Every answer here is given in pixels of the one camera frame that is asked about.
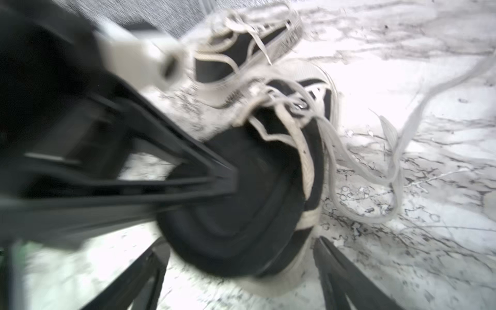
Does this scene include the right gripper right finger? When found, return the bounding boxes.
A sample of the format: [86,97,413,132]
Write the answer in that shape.
[313,236,402,310]

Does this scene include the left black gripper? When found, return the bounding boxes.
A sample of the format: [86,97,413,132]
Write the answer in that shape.
[1,1,238,248]

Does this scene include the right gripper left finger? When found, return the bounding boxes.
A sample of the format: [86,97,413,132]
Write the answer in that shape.
[83,237,171,310]

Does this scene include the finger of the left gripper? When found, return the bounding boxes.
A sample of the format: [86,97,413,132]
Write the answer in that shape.
[91,77,238,194]

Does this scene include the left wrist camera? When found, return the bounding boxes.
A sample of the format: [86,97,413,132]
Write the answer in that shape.
[94,18,187,92]

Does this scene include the black canvas sneaker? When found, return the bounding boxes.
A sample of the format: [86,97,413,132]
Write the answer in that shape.
[192,1,303,109]
[157,58,494,297]

